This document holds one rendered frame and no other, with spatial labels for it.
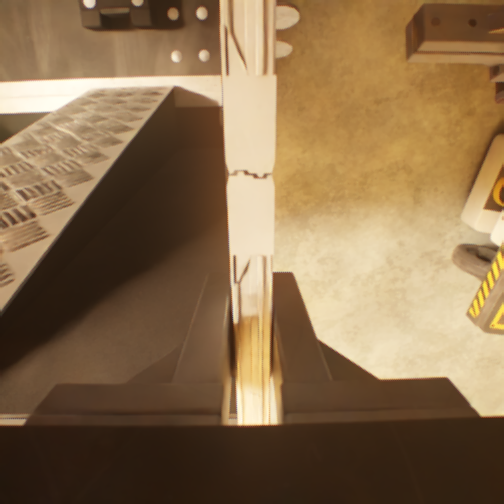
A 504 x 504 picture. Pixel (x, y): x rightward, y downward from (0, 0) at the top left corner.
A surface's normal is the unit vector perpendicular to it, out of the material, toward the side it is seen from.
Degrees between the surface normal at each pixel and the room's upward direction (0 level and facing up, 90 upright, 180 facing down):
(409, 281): 0
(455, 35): 23
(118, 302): 90
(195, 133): 0
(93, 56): 0
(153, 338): 90
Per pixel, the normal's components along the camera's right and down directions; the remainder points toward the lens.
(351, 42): 0.01, 0.44
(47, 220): -0.01, -0.81
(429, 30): 0.00, 0.05
